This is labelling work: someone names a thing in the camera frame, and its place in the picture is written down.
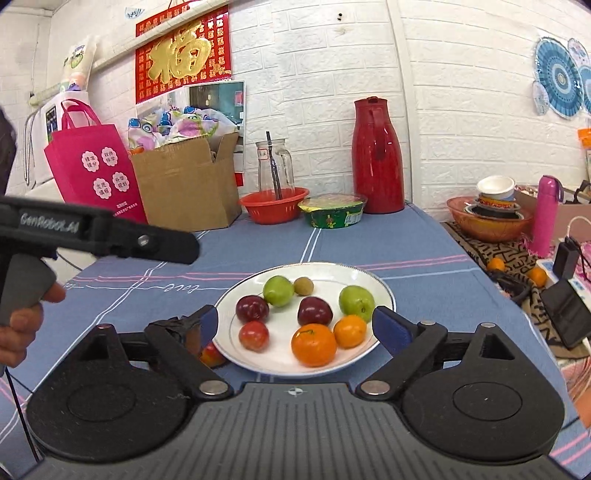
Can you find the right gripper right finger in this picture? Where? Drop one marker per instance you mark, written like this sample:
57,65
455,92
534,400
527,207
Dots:
416,349

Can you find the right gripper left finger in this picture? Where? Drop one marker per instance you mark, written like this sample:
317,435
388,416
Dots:
179,342

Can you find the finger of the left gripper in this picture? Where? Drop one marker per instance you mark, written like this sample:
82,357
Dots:
127,239

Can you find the red peach fruit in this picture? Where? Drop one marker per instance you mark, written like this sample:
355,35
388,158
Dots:
254,336
211,357

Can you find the small orange mandarin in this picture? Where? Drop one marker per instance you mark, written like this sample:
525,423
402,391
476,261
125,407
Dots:
350,331

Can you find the green apple fruit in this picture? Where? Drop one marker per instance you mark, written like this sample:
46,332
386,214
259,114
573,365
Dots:
356,300
278,291

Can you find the dark red plum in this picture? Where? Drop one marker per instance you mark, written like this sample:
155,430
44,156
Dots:
252,308
314,310

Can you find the large orange tangerine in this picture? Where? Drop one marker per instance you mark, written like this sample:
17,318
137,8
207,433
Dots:
314,345

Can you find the small brown kiwi fruit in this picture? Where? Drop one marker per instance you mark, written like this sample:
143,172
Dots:
303,286

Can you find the person's left hand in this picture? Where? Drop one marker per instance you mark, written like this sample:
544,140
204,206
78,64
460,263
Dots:
24,324

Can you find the brown cardboard box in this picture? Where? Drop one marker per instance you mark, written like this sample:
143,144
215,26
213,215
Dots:
186,186

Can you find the pink tote bag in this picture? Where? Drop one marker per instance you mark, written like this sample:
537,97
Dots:
91,165

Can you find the white round plate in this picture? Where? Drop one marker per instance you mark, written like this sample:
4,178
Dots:
278,360

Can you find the floral cloth bundle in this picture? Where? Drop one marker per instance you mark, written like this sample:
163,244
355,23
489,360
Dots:
163,126

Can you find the orange glass bowl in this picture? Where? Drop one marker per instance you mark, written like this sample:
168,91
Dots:
492,229

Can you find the red plastic basket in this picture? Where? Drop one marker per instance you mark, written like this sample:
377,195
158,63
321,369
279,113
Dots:
264,209

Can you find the green instant noodle bowl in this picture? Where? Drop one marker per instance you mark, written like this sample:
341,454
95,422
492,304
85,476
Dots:
333,210

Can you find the black phone on side table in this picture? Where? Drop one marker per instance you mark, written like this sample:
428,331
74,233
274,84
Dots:
568,313

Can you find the white paper cup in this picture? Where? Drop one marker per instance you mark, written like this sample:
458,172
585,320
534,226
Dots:
499,187

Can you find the red thermos jug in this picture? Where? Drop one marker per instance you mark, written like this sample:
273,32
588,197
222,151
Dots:
377,158

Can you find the red gold fu poster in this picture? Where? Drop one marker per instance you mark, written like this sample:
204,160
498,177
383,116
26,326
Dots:
196,51

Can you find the pink thermos bottle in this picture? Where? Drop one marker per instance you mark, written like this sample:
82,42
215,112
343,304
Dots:
549,195

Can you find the blue round wall decoration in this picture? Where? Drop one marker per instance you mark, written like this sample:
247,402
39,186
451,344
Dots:
562,76

